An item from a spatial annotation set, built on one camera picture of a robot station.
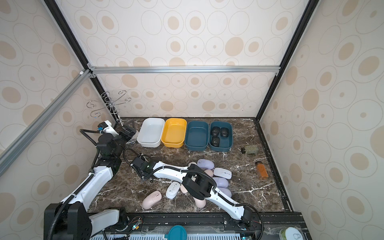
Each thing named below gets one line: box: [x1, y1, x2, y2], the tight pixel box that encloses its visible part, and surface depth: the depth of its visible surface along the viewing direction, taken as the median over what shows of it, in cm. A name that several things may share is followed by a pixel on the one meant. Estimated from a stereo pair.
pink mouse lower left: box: [142, 190, 162, 210], surface depth 81 cm
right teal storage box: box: [209, 121, 233, 152], surface depth 106 cm
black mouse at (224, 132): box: [220, 127, 229, 138], surface depth 111 cm
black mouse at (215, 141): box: [211, 136, 221, 147], surface depth 105 cm
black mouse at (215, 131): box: [210, 126, 221, 136], surface depth 111 cm
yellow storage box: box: [161, 118, 187, 148], surface depth 111 cm
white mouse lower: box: [165, 181, 181, 200], surface depth 84 cm
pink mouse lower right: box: [192, 196, 207, 208], surface depth 81 cm
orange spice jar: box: [255, 160, 269, 180], surface depth 91 cm
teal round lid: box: [168, 225, 188, 240], surface depth 66 cm
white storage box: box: [137, 117, 165, 148], surface depth 114 cm
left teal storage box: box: [185, 121, 209, 151], surface depth 110 cm
